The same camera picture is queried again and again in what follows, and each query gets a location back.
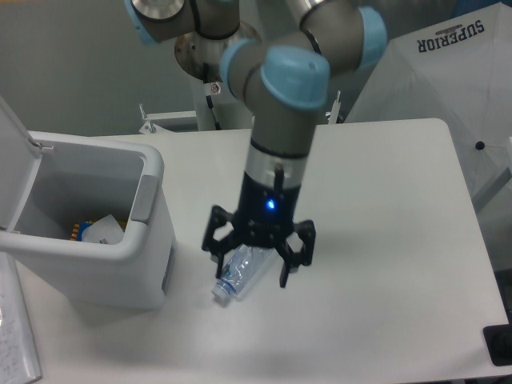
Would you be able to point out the white trash can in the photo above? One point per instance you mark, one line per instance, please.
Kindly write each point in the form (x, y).
(86, 215)

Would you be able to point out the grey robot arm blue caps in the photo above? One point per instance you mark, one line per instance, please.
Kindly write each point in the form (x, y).
(284, 84)

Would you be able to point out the white umbrella with lettering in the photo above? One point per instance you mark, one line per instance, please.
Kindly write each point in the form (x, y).
(458, 71)

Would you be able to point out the clear plastic wrapper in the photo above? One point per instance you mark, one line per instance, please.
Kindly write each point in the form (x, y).
(104, 231)

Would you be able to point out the black device at edge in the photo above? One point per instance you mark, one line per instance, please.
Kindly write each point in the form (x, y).
(498, 342)

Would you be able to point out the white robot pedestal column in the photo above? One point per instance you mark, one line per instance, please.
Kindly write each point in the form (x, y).
(216, 108)

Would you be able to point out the blue yellow snack package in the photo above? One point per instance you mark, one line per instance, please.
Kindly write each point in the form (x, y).
(79, 227)

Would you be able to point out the clear plastic water bottle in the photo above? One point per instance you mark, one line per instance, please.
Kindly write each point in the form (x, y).
(241, 273)

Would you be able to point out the white metal base bracket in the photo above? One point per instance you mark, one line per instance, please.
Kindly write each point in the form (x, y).
(186, 121)

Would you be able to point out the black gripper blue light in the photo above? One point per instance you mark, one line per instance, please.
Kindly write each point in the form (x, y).
(266, 216)

